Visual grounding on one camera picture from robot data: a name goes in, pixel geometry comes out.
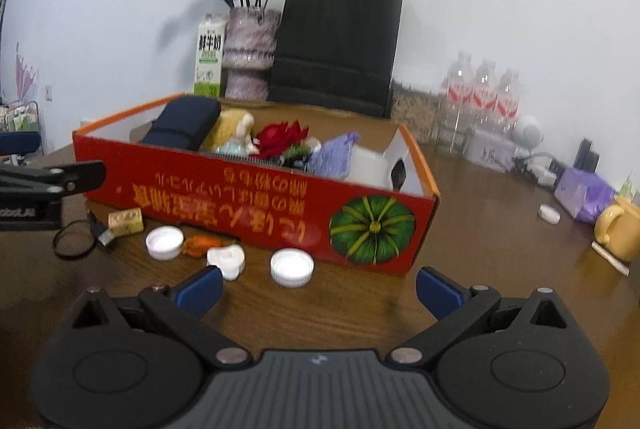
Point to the purple fabric drawstring bag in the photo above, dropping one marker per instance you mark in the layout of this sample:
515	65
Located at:
332	161

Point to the white power strip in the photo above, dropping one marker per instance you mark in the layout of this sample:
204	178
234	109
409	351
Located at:
528	169

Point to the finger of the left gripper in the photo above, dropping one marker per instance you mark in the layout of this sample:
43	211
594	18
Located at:
22	183
19	142

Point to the red cardboard box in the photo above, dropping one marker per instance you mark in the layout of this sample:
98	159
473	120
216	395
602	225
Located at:
346	223

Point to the metal wire shelf rack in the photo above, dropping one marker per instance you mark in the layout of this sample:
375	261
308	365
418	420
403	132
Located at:
20	117

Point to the empty drinking glass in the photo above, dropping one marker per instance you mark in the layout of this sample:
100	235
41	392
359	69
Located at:
451	131

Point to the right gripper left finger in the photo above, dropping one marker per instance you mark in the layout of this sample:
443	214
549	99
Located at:
133	362

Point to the water bottle left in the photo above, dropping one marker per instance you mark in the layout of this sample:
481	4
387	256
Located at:
458	85

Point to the water bottle middle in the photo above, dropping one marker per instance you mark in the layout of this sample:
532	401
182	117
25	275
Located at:
484	96

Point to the small white bottle cap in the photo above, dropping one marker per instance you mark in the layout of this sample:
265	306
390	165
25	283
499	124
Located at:
291	268

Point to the purple tissue pack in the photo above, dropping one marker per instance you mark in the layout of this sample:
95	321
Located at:
584	195

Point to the water bottle right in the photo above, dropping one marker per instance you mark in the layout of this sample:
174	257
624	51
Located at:
508	101

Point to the white round camera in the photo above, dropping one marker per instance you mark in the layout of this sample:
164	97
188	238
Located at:
527	132

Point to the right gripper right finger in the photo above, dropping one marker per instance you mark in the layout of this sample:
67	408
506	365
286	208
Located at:
497	362

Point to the white yellow plush sheep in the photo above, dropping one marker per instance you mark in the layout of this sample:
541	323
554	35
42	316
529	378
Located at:
232	124

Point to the purple ceramic vase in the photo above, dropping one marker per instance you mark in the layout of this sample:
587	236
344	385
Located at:
249	48

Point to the red artificial rose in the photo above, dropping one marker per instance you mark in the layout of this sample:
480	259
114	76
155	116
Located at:
275	139

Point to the green white milk carton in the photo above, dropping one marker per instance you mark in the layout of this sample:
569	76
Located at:
209	55

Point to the black paper shopping bag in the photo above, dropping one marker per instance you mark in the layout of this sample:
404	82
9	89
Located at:
337	54

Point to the clear jar with seeds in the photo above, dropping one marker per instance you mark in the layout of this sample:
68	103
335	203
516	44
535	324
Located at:
416	109

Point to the large white bottle cap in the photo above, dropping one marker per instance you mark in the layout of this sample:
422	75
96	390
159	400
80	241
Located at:
164	243

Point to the small white round lid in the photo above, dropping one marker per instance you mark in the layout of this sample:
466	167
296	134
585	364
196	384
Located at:
548	214

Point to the beige mahjong tile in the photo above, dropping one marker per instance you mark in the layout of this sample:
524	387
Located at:
125	222

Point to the white tin box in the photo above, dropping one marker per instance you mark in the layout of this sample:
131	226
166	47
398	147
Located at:
489	151

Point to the navy zippered pouch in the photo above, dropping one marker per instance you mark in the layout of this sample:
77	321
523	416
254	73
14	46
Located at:
184	123

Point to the yellow mug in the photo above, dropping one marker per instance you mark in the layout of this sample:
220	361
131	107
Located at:
618	229

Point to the clear plastic bag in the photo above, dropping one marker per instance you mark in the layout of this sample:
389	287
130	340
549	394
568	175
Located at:
234	149

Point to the water bottle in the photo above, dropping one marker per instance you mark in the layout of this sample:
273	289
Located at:
508	101
484	96
458	85

